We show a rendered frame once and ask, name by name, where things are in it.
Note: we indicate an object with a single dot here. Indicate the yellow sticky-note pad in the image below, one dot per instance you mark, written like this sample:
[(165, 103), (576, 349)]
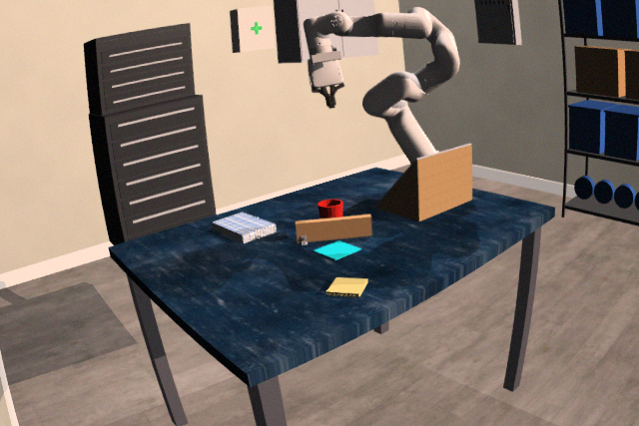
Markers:
[(342, 286)]

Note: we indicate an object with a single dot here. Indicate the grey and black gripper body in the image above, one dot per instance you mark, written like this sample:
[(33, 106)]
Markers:
[(324, 74)]

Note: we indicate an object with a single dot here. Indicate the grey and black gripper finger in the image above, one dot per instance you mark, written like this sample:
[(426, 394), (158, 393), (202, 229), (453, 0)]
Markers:
[(324, 92), (333, 90)]

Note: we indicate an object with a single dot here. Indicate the red cup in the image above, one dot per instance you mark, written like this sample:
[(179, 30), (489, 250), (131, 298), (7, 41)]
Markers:
[(330, 208)]

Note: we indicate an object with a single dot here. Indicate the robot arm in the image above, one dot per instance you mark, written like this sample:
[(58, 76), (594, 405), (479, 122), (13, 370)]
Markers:
[(387, 98)]

